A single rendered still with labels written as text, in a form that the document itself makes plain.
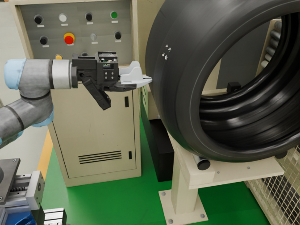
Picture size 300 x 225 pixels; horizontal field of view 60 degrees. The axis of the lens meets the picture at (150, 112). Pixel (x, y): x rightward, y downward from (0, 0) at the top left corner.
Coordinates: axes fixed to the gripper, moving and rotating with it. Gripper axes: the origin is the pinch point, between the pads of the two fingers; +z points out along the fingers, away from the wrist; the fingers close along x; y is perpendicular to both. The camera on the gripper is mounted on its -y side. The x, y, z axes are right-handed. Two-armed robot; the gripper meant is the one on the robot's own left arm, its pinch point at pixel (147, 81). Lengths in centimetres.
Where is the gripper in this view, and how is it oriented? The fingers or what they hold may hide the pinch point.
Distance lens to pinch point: 72.7
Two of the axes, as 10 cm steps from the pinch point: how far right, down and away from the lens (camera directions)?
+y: 1.0, -8.2, -5.7
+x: -1.8, -5.8, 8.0
